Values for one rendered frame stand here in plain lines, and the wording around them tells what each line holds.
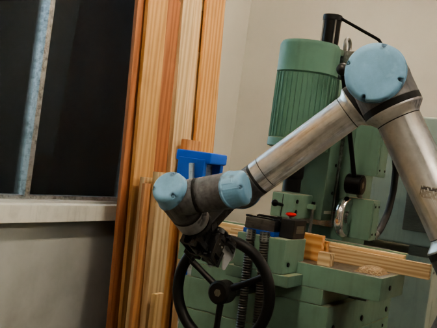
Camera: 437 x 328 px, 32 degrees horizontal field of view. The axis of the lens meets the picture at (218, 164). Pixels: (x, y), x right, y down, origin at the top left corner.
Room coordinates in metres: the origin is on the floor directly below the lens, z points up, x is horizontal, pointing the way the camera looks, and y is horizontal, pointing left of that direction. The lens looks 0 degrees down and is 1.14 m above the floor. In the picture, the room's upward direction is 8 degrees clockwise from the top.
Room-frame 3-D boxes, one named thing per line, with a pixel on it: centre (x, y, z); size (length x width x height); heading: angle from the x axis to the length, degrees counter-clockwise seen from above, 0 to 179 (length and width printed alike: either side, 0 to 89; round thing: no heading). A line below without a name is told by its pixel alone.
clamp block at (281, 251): (2.02, -0.17, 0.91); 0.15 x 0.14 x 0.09; 61
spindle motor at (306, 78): (2.21, -0.22, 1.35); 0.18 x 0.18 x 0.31
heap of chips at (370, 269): (1.99, -0.43, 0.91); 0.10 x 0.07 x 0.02; 151
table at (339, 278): (2.09, -0.21, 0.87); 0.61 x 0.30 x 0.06; 61
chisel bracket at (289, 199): (2.23, -0.23, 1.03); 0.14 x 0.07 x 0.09; 151
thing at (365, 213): (2.30, -0.45, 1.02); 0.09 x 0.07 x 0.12; 61
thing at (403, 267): (2.15, -0.33, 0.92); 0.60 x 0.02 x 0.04; 61
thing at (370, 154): (2.32, -0.46, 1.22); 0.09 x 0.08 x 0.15; 151
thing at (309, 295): (2.16, -0.19, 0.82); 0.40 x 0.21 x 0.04; 61
